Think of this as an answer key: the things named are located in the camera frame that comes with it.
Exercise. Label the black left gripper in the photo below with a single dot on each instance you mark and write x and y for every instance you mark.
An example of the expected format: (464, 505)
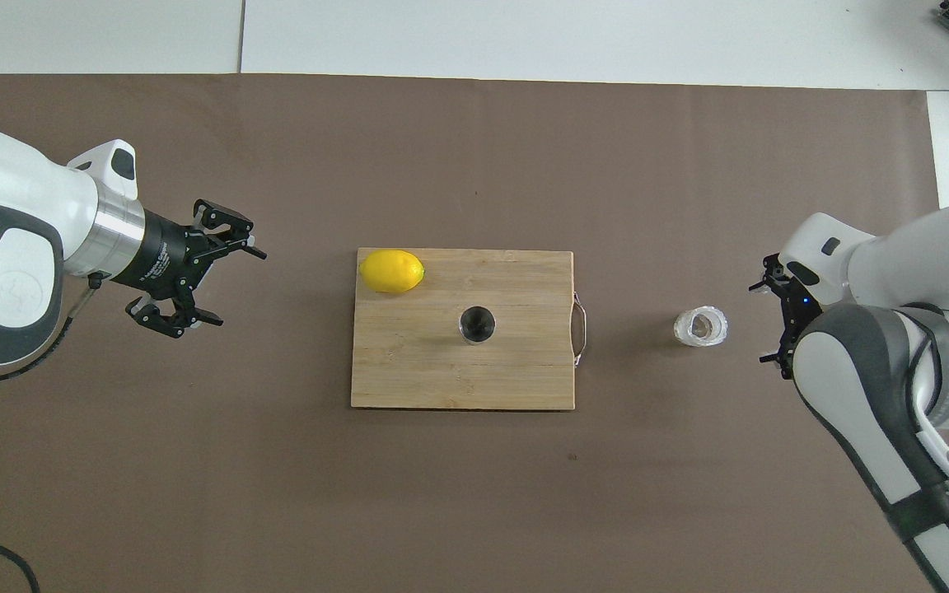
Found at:
(161, 255)

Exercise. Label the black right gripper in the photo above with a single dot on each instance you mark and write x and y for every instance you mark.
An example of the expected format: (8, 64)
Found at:
(802, 301)

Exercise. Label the small clear glass cup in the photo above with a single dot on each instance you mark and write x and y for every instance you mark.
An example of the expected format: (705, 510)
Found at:
(701, 327)

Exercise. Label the steel double jigger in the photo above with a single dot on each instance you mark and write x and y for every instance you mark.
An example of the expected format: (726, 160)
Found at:
(477, 325)

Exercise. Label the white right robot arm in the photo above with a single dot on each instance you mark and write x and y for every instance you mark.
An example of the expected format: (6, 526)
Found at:
(895, 387)

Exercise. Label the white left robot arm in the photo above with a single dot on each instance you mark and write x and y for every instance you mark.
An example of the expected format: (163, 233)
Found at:
(21, 206)

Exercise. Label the yellow lemon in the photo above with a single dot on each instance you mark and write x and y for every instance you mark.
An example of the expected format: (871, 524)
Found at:
(392, 272)

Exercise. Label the wooden cutting board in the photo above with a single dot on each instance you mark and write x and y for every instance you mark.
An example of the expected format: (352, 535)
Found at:
(409, 362)

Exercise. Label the brown paper table mat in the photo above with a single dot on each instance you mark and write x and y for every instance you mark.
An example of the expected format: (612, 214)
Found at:
(474, 494)

